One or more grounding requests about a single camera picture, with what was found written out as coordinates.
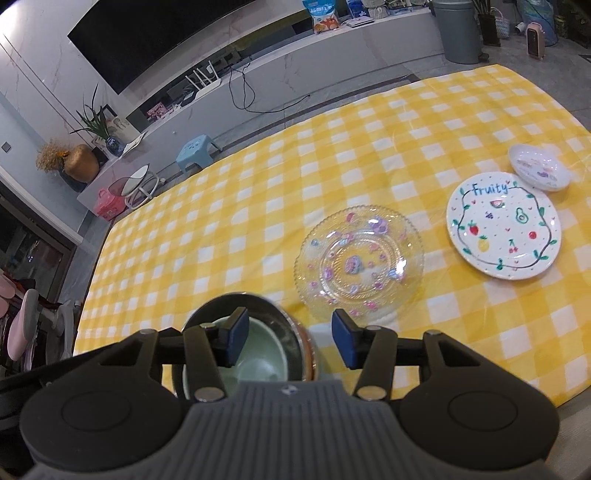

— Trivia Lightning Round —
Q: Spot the blue steel bowl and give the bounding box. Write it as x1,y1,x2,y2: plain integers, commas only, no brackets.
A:
295,318,321,384

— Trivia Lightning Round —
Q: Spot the clear glass flower plate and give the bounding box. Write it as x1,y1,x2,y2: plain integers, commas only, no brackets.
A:
294,205,424,324

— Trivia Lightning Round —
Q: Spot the orange steel bowl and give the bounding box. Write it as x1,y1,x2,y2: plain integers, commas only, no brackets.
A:
180,292,315,402

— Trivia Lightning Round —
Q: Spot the blue snack bag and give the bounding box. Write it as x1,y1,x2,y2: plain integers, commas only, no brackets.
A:
302,0,340,34

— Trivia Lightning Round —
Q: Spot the black television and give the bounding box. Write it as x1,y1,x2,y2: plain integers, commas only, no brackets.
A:
67,0,324,95

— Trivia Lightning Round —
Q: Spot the small white sticker plate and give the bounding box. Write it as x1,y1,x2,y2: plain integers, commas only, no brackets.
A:
508,144,572,191

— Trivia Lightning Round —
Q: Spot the light blue plastic stool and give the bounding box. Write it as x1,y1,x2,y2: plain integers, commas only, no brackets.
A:
175,135,221,174

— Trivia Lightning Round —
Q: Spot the white router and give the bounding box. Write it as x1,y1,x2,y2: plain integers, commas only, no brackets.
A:
185,65,222,97

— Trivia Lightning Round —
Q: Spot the black cable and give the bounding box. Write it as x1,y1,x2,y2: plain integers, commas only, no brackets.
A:
228,60,310,112

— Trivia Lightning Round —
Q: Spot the pink space heater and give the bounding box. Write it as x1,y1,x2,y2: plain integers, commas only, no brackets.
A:
526,22,546,61

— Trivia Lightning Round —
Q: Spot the golden vase with dried flowers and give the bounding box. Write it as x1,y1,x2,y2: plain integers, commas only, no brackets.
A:
36,140,100,184

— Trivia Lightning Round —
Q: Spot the blue water jug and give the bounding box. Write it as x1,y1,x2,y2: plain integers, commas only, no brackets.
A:
517,0,557,47

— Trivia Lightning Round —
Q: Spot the yellow checkered tablecloth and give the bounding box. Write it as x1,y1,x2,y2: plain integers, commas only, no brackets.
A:
73,65,591,407

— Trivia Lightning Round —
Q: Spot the grey trash can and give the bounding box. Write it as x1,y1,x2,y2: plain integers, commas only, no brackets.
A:
431,0,483,64

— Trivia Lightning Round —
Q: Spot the pink chair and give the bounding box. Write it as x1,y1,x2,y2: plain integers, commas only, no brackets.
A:
0,272,81,370

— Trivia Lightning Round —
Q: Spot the long-leaf potted plant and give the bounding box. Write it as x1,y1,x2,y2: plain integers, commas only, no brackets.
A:
475,0,502,46

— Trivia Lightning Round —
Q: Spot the blue vase with plant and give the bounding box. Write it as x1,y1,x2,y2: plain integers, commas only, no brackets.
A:
69,83,126,157

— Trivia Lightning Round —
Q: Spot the white round side table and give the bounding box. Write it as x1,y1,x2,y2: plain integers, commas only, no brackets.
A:
111,165,160,209

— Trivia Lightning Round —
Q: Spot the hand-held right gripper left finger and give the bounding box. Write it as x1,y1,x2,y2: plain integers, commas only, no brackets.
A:
74,307,251,403

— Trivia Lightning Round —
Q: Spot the pink basket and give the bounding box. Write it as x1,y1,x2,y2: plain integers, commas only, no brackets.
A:
95,188,127,220

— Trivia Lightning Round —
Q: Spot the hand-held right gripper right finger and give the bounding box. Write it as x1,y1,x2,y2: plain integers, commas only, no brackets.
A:
331,309,509,401

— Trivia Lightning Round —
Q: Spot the small woven basket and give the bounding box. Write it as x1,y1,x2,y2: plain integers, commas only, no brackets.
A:
495,7,513,42

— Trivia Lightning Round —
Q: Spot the white fruit print plate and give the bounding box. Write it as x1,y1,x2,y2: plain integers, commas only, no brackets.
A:
445,172,563,280

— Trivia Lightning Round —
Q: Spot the white marble television console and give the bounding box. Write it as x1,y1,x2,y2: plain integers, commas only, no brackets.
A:
76,9,446,208

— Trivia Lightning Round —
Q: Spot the green ceramic bowl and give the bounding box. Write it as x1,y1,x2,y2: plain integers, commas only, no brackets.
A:
182,316,291,401

